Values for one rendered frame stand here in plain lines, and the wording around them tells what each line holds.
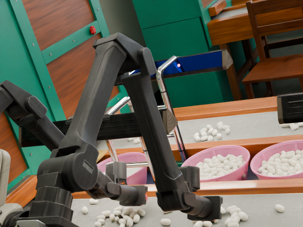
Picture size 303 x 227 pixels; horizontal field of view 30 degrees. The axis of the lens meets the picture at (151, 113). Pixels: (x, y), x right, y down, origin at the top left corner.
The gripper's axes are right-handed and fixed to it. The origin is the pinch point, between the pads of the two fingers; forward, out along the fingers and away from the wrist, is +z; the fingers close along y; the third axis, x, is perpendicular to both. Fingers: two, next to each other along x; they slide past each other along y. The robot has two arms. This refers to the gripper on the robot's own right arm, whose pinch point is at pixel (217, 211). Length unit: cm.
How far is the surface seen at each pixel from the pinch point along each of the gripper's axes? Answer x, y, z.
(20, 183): -13, 88, 7
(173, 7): -188, 133, 193
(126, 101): -38, 34, -2
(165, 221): 1.9, 21.2, 6.4
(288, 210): -2.2, -16.8, 14.4
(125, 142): -41, 75, 58
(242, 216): 0.4, -4.6, 8.4
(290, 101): -28.3, -25.8, -9.8
